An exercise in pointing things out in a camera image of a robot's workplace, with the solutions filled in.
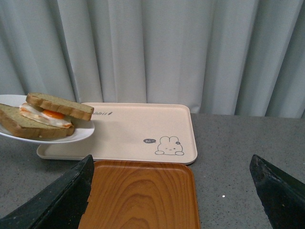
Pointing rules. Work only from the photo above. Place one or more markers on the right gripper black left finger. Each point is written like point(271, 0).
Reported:
point(60, 205)

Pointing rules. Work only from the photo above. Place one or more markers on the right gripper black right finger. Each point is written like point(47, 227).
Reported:
point(282, 196)

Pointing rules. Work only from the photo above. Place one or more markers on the white round plate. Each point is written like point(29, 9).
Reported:
point(83, 129)

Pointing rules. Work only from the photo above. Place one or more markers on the toast slice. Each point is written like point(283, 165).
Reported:
point(20, 126)
point(60, 105)

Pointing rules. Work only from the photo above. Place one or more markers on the brown wooden tray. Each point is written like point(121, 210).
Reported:
point(141, 195)

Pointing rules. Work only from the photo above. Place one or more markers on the fried egg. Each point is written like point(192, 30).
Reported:
point(44, 116)

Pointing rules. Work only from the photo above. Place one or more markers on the cream rabbit tray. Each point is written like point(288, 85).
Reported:
point(135, 132)

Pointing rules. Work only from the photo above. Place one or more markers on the grey-white curtain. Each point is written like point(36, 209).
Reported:
point(225, 57)

